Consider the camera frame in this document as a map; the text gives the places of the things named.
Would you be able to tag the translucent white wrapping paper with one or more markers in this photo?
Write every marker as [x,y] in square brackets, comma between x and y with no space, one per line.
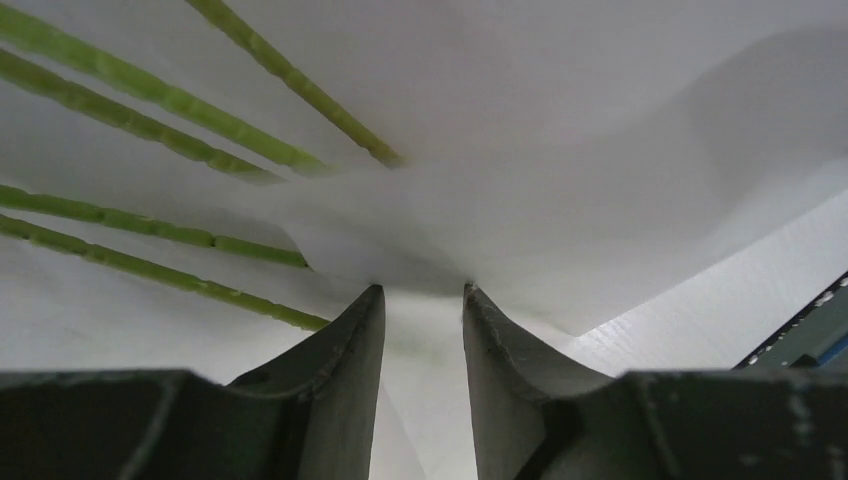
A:
[642,184]

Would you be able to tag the pink fake rose stem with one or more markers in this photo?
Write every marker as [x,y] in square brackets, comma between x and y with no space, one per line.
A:
[80,99]
[222,17]
[31,34]
[18,199]

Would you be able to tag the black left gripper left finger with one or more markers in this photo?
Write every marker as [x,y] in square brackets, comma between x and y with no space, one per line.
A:
[308,413]

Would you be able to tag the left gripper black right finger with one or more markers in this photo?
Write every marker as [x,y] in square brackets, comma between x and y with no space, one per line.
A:
[538,414]

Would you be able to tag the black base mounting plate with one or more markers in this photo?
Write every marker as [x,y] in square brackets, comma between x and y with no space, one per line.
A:
[816,336]

